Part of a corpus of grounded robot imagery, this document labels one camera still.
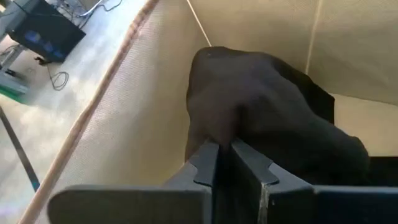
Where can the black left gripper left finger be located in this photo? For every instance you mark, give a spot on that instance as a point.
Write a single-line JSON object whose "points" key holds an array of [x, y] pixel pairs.
{"points": [[140, 202]]}

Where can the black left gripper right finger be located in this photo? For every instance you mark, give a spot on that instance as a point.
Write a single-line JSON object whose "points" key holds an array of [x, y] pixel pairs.
{"points": [[311, 205]]}

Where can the black garment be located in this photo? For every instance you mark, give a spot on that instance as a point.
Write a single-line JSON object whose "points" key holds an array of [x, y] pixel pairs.
{"points": [[255, 109]]}

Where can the beige fabric storage bin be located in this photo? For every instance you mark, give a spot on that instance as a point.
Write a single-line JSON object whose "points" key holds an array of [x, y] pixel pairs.
{"points": [[140, 109]]}

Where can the green and grey panel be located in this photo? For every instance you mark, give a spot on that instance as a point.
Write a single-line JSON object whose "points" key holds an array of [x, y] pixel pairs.
{"points": [[12, 88]]}

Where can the black equipment box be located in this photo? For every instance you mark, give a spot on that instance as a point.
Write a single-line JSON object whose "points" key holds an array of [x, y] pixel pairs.
{"points": [[46, 31]]}

